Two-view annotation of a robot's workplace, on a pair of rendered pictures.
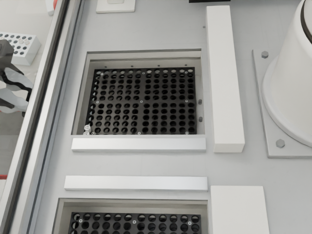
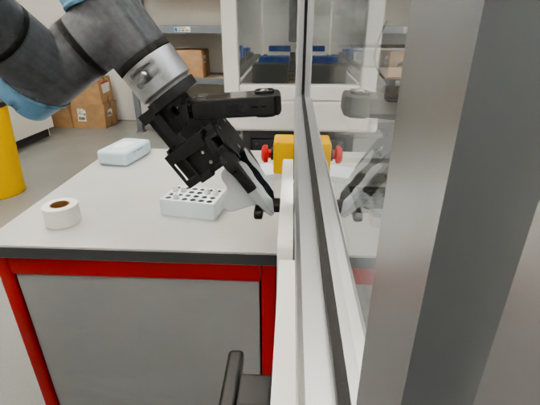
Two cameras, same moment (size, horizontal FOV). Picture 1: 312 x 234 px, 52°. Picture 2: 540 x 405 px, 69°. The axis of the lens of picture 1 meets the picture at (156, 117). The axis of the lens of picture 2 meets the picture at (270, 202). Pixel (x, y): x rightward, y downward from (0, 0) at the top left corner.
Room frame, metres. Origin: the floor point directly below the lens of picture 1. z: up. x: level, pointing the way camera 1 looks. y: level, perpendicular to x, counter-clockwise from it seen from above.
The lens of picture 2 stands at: (-0.10, 0.31, 1.15)
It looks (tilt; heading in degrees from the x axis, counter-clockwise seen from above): 25 degrees down; 353
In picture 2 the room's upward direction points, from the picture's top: straight up
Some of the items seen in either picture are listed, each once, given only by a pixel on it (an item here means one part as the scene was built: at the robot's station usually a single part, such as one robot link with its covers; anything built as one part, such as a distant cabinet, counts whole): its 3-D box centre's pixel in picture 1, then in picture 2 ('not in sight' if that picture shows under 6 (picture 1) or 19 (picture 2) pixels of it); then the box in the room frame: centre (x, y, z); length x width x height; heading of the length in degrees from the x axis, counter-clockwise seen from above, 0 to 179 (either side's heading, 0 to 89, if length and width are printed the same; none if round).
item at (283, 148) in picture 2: not in sight; (282, 153); (0.73, 0.18, 0.88); 0.07 x 0.05 x 0.07; 170
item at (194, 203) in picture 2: not in sight; (194, 202); (0.71, 0.38, 0.78); 0.12 x 0.08 x 0.04; 70
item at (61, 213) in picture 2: not in sight; (61, 213); (0.68, 0.65, 0.78); 0.07 x 0.07 x 0.04
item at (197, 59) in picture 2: not in sight; (187, 63); (4.47, 0.65, 0.72); 0.41 x 0.32 x 0.28; 76
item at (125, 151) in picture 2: not in sight; (125, 151); (1.10, 0.61, 0.78); 0.15 x 0.10 x 0.04; 160
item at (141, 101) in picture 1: (143, 109); not in sight; (0.37, 0.02, 0.87); 0.22 x 0.18 x 0.06; 80
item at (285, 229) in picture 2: not in sight; (286, 224); (0.40, 0.22, 0.87); 0.29 x 0.02 x 0.11; 170
